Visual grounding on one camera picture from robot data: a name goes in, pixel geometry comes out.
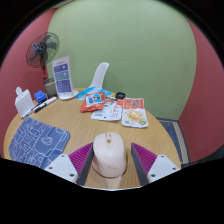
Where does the small blue box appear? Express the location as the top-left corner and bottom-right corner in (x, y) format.
(33, 89), (48, 103)

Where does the white tissue box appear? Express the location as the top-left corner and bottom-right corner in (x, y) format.
(14, 86), (35, 119)

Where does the blue patterned mouse pad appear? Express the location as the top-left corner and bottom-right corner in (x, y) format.
(7, 116), (71, 170)

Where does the white plastic chair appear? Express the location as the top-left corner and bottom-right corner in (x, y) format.
(88, 61), (110, 89)

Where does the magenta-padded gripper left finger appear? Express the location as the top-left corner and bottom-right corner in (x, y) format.
(43, 142), (95, 186)

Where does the small black round object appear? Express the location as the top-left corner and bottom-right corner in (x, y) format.
(115, 91), (127, 100)

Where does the red snack packet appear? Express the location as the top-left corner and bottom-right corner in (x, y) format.
(79, 91), (106, 113)

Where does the pink computer mouse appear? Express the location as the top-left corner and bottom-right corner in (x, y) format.
(91, 131), (128, 179)

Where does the white marker red cap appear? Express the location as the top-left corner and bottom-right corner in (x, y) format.
(21, 103), (40, 119)

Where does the black standing fan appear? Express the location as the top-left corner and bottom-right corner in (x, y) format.
(25, 31), (61, 84)

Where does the blue snack packet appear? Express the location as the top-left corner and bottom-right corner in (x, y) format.
(75, 86), (113, 101)

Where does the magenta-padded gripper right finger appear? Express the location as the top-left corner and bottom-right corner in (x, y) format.
(130, 142), (182, 187)

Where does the orange and white snack packet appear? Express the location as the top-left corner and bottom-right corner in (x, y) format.
(120, 97), (150, 129)

